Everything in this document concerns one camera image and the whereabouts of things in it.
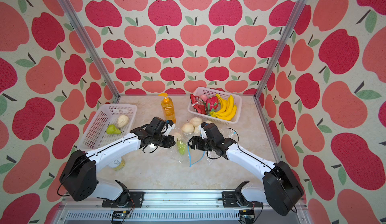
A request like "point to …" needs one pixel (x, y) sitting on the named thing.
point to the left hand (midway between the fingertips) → (176, 146)
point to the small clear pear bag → (175, 154)
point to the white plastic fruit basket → (198, 91)
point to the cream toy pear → (122, 120)
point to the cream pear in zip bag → (187, 128)
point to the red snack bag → (198, 104)
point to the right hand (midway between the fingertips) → (192, 146)
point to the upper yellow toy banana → (230, 104)
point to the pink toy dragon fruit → (212, 103)
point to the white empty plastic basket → (94, 133)
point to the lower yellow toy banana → (225, 118)
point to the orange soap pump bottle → (168, 106)
